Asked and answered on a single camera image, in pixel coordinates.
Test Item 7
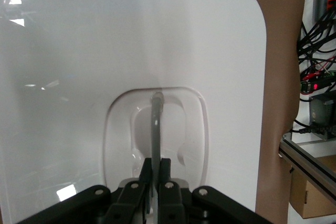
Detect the brown cardboard box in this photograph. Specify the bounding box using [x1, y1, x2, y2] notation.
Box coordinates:
[288, 155, 336, 219]

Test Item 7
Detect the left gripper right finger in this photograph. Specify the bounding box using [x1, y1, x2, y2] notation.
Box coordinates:
[158, 157, 272, 224]

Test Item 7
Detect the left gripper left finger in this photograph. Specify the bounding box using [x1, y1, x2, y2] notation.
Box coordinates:
[15, 157, 153, 224]

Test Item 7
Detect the dark grey electronic module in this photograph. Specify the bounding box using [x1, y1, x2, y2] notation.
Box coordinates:
[308, 94, 336, 141]

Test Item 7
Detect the circuit board with red light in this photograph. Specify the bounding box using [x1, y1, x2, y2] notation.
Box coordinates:
[299, 70, 336, 96]

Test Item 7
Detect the grey lid handle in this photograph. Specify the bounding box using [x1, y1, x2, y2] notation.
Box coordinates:
[148, 91, 166, 222]

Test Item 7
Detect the black cable bundle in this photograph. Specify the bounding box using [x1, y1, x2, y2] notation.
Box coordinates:
[295, 11, 336, 135]

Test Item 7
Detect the aluminium camera mount profile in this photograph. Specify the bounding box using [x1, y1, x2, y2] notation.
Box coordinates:
[278, 131, 336, 190]

